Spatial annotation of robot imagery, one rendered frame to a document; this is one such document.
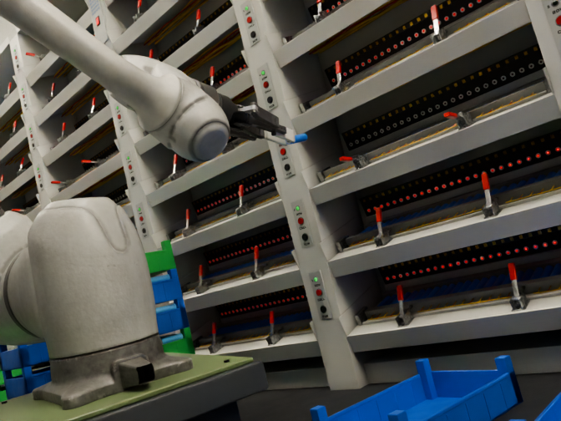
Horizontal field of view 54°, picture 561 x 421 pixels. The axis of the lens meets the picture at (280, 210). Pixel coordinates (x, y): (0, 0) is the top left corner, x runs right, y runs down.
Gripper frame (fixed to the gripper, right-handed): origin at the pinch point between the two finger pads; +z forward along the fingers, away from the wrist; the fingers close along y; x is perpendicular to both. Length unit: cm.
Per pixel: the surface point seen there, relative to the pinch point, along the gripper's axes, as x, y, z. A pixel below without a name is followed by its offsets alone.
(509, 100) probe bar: 3.7, -44.5, 20.7
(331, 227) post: 17.1, 6.8, 23.7
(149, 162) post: -22, 77, 12
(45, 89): -79, 147, 0
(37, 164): -43, 151, 0
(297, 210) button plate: 12.4, 11.7, 16.7
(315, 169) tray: 1.9, 6.6, 19.1
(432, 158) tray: 10.9, -27.5, 18.2
